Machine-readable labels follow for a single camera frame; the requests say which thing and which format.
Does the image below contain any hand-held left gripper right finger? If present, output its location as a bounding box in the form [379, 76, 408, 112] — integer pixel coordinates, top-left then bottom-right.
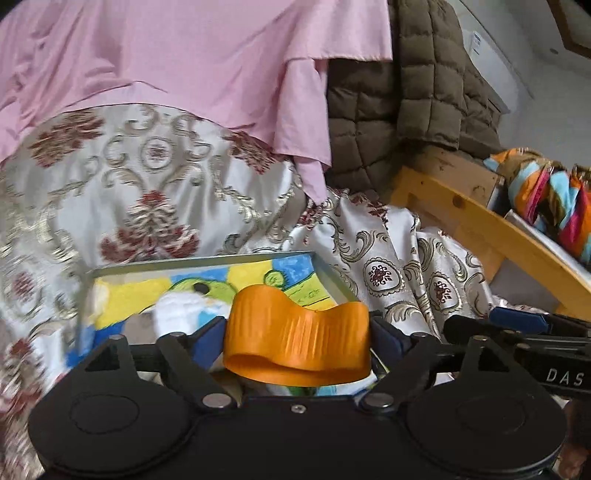
[361, 318, 514, 412]

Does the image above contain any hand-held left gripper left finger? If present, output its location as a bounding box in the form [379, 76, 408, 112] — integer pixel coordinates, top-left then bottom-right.
[82, 318, 237, 412]

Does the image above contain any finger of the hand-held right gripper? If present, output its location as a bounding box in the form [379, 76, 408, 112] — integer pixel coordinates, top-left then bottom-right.
[442, 315, 591, 354]
[489, 306, 591, 337]

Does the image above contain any white sock with blue print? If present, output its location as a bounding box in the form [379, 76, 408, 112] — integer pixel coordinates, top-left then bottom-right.
[151, 290, 232, 339]

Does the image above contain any beige drawstring pouch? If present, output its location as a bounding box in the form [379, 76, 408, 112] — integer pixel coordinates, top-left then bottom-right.
[122, 314, 158, 345]

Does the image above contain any orange ribbed soft cup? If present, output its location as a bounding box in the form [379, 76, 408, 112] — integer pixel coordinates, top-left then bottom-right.
[223, 285, 373, 387]

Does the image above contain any metal tray with frog painting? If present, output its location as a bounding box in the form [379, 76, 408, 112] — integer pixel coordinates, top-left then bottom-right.
[76, 250, 362, 398]

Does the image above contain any white board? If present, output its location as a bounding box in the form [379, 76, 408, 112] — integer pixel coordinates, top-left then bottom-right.
[502, 210, 591, 278]

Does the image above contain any multicoloured patterned cloth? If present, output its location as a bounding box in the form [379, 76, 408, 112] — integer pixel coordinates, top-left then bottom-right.
[484, 148, 591, 265]

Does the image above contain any plywood box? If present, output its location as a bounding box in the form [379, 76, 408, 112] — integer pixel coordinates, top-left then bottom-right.
[406, 147, 505, 209]

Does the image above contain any floral satin bedspread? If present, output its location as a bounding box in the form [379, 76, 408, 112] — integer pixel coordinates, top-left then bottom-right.
[0, 104, 500, 480]

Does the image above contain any brown quilted jacket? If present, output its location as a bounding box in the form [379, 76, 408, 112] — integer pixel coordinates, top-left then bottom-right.
[325, 0, 505, 191]

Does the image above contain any white air conditioner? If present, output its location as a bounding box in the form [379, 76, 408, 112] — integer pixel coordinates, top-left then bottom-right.
[462, 9, 521, 114]

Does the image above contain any pink bed sheet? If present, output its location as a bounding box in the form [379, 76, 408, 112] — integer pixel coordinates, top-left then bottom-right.
[0, 0, 394, 205]

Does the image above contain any wooden picture frame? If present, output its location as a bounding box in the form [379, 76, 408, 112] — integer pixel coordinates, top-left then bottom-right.
[547, 0, 591, 54]

